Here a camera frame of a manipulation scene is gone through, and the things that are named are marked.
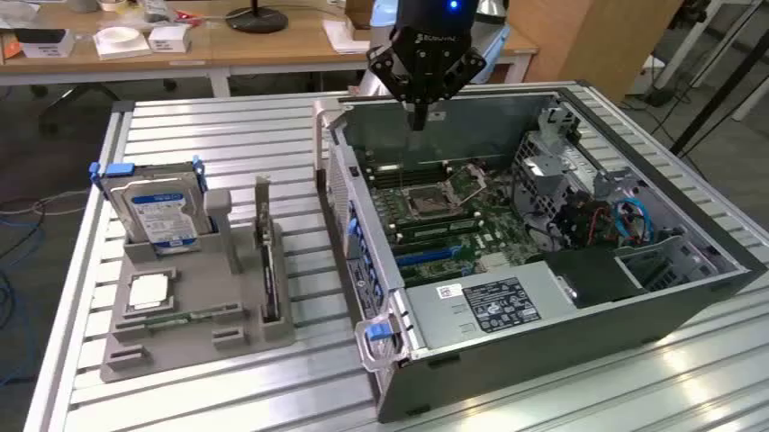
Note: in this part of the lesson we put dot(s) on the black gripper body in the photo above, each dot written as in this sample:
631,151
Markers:
433,49

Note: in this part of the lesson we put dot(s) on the black graphics card metal bracket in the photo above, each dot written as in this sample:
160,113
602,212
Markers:
268,279

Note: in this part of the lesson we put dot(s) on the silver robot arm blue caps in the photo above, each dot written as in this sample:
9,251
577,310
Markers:
379,13

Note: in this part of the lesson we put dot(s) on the white paper stack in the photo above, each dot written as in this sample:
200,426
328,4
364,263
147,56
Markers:
342,38

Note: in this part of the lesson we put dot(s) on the brown cardboard box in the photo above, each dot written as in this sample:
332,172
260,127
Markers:
356,13

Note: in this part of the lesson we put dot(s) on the white label sticker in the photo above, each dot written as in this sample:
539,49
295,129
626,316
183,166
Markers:
437,116

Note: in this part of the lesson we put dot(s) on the wooden desk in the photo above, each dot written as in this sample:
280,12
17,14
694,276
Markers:
270,47

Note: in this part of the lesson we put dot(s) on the wooden cabinet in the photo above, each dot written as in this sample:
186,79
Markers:
601,45

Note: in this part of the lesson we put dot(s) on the black round lamp base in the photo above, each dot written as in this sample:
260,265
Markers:
256,21

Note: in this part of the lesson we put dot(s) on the metal socket cover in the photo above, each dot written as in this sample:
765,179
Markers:
471,170

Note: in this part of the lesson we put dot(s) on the black RAM slot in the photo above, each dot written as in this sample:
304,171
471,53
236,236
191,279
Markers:
410,182
405,167
435,222
406,172
435,237
435,227
409,177
435,232

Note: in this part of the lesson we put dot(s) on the grey metal disk bay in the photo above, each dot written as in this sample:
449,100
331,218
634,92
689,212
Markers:
541,166

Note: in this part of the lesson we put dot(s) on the thin metal locking lever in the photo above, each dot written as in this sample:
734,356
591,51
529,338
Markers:
401,177

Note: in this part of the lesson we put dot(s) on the CPU socket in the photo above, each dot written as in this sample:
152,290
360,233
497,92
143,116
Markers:
429,202

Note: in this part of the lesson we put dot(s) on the black power adapter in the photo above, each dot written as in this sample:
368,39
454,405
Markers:
661,96

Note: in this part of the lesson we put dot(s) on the small white box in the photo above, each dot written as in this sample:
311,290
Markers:
168,40

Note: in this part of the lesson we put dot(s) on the black stand pole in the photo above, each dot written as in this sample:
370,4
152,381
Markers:
708,99

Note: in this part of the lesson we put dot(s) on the blue expansion slot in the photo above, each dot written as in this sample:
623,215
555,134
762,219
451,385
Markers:
422,257

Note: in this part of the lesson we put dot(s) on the white round dish on box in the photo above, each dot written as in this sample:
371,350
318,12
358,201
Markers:
120,42

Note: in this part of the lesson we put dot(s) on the silver chipset heatsink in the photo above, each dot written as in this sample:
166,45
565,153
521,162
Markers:
497,263

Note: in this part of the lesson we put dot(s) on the hard disk in blue caddy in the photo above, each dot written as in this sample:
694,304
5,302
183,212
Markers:
159,216

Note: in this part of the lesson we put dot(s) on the black office chair base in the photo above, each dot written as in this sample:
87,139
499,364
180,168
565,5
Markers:
77,94

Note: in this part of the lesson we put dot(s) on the grey cup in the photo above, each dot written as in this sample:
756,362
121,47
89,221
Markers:
80,5

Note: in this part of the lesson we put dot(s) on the grey power supply unit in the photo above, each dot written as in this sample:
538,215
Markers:
438,315

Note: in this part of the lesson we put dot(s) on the white box with black lid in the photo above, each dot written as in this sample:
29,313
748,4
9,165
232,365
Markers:
48,48

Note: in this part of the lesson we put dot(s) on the blue case release latch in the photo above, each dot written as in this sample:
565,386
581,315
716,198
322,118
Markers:
376,334

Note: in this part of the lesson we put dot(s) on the orange box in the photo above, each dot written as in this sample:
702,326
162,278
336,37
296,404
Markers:
8,47

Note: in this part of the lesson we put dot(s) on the silver CPU chip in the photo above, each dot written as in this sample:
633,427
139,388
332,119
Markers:
148,292

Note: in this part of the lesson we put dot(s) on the grey printed parts rack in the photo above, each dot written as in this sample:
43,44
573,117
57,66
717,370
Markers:
198,324

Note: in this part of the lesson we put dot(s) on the black open PC case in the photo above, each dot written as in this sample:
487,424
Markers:
541,360

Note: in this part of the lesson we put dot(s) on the green RAM stick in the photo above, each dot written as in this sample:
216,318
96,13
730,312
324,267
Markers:
174,319

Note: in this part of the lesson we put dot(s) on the grey metal bay bracket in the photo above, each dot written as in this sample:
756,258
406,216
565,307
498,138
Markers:
678,256

